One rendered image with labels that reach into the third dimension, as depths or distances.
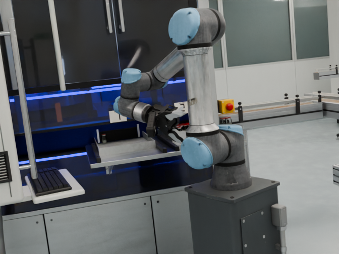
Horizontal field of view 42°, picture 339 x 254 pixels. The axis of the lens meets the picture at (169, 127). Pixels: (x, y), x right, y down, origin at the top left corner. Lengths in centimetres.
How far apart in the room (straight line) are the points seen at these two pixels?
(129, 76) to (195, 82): 34
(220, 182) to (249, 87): 587
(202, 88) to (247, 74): 597
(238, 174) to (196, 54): 46
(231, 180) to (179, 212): 86
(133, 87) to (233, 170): 50
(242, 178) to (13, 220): 123
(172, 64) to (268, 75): 591
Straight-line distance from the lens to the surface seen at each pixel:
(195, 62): 148
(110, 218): 239
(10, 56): 227
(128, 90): 175
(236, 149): 162
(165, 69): 176
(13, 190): 179
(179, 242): 251
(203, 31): 148
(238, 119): 256
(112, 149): 204
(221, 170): 164
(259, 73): 753
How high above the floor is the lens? 128
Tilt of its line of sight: 9 degrees down
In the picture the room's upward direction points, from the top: 6 degrees counter-clockwise
